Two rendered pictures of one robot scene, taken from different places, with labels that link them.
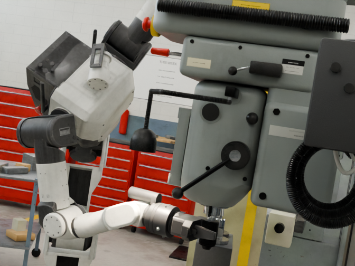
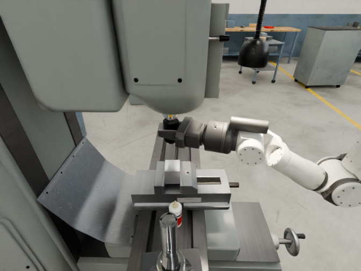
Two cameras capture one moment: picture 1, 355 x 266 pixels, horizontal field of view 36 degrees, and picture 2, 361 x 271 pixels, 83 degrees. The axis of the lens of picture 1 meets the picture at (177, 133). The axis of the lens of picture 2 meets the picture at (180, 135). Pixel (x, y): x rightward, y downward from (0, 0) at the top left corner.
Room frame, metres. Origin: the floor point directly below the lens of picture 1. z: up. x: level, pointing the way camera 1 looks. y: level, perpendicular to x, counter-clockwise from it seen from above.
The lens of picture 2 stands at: (1.95, -0.19, 1.56)
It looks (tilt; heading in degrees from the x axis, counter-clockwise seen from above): 34 degrees down; 169
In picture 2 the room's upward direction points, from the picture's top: straight up
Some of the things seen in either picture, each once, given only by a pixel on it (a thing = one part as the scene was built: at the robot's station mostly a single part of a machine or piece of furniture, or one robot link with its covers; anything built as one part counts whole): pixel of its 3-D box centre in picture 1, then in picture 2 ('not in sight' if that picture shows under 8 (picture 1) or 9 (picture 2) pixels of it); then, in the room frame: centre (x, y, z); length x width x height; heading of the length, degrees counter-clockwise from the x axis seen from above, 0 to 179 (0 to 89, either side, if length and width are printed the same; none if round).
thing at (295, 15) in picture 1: (250, 15); not in sight; (1.29, -0.13, 1.79); 0.45 x 0.04 x 0.04; 78
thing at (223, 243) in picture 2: not in sight; (173, 217); (1.44, -0.12, 0.79); 0.50 x 0.35 x 0.12; 78
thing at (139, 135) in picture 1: (143, 139); (254, 51); (1.46, 0.09, 1.45); 0.07 x 0.07 x 0.06
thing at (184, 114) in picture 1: (181, 146); (214, 54); (1.46, -0.02, 1.45); 0.04 x 0.04 x 0.21; 78
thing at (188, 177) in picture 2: not in sight; (188, 176); (1.44, -0.07, 1.02); 0.12 x 0.06 x 0.04; 170
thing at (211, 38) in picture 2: not in sight; (215, 38); (1.49, -0.03, 1.49); 0.06 x 0.01 x 0.01; 78
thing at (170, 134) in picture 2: (213, 230); (167, 135); (1.47, -0.14, 1.23); 0.06 x 0.02 x 0.03; 63
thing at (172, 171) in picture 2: not in sight; (172, 171); (1.43, -0.12, 1.05); 0.06 x 0.05 x 0.06; 170
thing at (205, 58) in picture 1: (251, 68); not in sight; (1.43, -0.17, 1.68); 0.34 x 0.24 x 0.10; 78
